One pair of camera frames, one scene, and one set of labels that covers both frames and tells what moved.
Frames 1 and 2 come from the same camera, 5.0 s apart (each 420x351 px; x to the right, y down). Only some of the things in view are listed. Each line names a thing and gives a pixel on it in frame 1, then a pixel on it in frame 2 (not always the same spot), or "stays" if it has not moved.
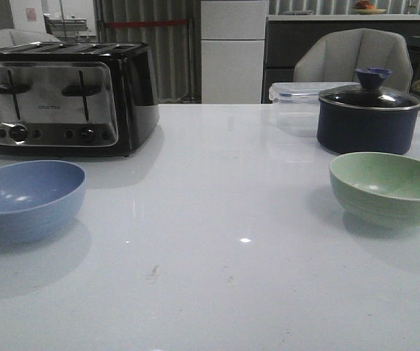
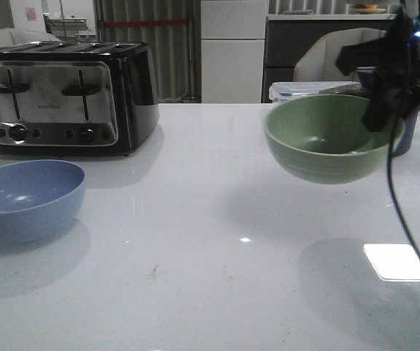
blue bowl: (28, 202) stays
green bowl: (386, 190) to (322, 138)
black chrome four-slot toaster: (66, 99) stays
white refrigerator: (233, 36) stays
